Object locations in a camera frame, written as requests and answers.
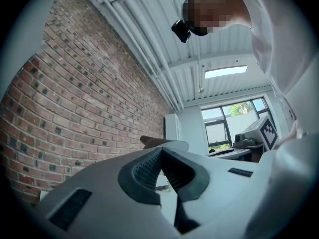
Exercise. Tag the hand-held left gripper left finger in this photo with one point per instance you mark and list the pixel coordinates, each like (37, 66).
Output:
(99, 190)

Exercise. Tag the large black-framed window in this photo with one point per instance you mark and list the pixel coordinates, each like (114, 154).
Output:
(215, 133)

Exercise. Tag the bundle of white ceiling pipes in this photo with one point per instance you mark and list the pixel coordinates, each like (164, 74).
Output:
(149, 48)

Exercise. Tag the person's right forearm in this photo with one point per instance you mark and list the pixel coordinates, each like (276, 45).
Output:
(289, 136)

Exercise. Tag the grey metal cabinet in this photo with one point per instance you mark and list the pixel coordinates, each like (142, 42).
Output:
(30, 34)

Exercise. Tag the white shelf cabinet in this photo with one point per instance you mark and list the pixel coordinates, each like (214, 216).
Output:
(172, 127)

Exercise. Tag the person's head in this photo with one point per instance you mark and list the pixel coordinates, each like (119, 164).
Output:
(214, 11)

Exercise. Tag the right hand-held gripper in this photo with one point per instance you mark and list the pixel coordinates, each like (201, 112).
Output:
(268, 133)

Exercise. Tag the black head-mounted camera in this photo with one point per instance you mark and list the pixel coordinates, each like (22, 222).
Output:
(181, 31)

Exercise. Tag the grey fisheye camera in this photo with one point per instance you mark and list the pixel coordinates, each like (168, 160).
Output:
(243, 139)

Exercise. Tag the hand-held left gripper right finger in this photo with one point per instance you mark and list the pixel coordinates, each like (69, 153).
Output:
(224, 190)

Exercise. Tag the white hanging ceiling sensor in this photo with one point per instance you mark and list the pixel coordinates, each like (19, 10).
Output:
(201, 90)

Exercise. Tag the rectangular ceiling light panel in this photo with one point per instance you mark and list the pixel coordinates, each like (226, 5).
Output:
(225, 72)

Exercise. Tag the person's light shirt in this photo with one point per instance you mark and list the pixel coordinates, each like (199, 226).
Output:
(286, 34)

